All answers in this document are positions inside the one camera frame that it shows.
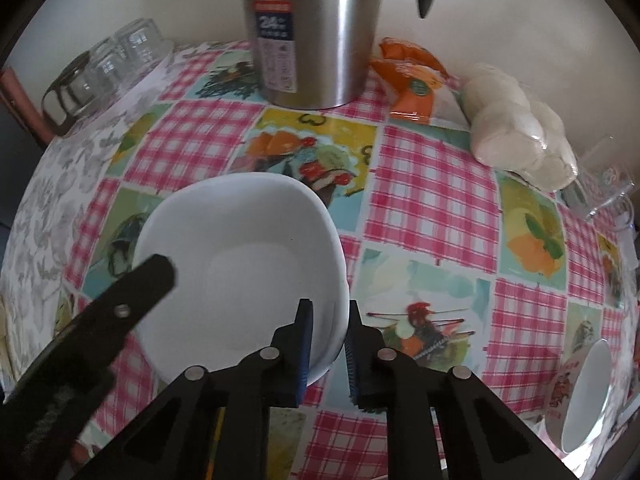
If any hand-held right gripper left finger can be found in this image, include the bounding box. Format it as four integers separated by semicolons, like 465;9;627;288
82;299;315;480

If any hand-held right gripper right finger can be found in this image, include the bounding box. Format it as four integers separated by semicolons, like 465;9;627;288
344;300;576;480

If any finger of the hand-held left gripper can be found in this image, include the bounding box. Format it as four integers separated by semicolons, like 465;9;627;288
0;254;177;480

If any plain white square plate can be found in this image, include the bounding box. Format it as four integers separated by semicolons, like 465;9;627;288
132;172;349;388

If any grey leaf print tablecloth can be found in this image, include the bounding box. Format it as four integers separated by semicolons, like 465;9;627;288
0;45;176;401

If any pink checked fruit tablecloth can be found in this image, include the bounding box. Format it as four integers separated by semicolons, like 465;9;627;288
47;40;640;480

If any brown wooden chair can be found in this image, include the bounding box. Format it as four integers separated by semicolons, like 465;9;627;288
0;67;48;148

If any large white floral bowl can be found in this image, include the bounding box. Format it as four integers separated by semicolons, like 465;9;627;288
542;337;628;456

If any orange snack packet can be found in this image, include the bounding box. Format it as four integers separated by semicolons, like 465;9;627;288
370;37;466;123

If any bag of white buns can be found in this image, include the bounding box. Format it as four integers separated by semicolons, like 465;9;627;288
462;62;580;192

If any stainless steel thermos jug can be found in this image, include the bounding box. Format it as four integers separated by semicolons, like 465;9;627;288
241;0;446;109

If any clear glass mug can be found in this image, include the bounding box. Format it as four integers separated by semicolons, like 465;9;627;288
560;135;638;221

